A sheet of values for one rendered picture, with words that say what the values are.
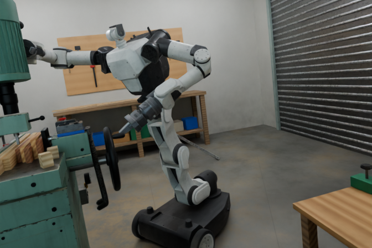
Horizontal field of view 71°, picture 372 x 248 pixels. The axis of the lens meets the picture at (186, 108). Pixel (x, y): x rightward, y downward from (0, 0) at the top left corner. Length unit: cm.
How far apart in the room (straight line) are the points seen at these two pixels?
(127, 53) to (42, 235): 89
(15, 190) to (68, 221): 23
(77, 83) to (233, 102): 273
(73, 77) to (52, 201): 358
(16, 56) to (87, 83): 335
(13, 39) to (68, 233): 73
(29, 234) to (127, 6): 397
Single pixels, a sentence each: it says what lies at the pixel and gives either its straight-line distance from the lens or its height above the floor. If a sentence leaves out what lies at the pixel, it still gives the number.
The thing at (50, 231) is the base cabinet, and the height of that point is 67.
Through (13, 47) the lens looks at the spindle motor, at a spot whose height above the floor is 132.
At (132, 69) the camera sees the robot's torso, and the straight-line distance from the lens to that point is 144.
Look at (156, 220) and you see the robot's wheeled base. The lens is 193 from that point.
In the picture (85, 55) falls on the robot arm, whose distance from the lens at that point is 173.
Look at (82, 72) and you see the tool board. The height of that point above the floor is 138.
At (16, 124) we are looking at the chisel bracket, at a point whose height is 103.
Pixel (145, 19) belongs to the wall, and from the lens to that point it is 460.
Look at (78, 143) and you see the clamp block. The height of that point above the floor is 92.
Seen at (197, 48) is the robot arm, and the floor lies 126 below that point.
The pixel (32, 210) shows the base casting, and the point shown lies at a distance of 107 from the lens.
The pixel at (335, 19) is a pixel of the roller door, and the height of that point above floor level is 155.
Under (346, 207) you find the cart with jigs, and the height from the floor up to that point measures 53.
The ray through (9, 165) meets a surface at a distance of 106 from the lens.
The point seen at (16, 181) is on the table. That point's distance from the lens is 94.
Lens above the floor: 114
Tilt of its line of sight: 7 degrees down
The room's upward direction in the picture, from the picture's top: 7 degrees counter-clockwise
